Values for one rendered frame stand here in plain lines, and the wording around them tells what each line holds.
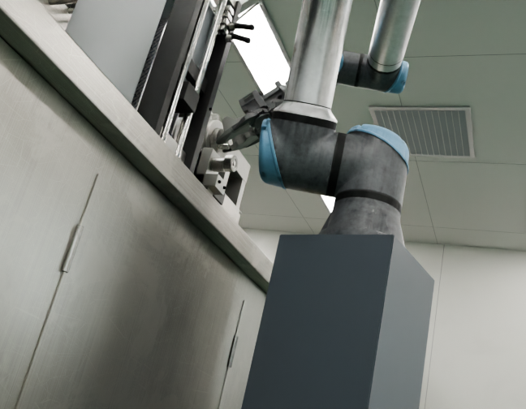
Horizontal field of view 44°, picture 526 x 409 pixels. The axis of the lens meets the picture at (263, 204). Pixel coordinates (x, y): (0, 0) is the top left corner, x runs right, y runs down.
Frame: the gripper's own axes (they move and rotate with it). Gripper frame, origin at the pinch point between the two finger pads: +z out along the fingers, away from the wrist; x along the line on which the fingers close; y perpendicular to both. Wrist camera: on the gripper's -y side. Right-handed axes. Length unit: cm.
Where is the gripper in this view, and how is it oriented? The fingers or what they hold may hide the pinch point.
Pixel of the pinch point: (225, 146)
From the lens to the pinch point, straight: 158.1
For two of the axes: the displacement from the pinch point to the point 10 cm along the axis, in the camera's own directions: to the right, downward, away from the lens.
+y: -4.3, -7.3, 5.3
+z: -8.4, 5.3, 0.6
